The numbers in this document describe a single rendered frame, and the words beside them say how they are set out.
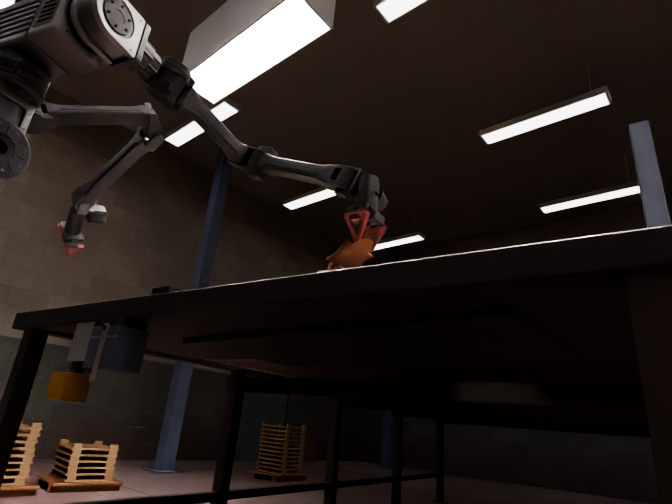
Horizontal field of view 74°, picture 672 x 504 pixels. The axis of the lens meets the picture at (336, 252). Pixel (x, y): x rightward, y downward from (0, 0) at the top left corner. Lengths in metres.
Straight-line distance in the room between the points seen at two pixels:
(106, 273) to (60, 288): 0.58
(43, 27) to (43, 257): 5.29
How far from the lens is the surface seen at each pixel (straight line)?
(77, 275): 6.54
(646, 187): 3.01
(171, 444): 5.74
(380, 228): 1.22
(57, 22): 1.27
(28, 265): 6.39
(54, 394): 1.60
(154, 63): 1.32
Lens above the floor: 0.61
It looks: 21 degrees up
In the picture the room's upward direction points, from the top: 5 degrees clockwise
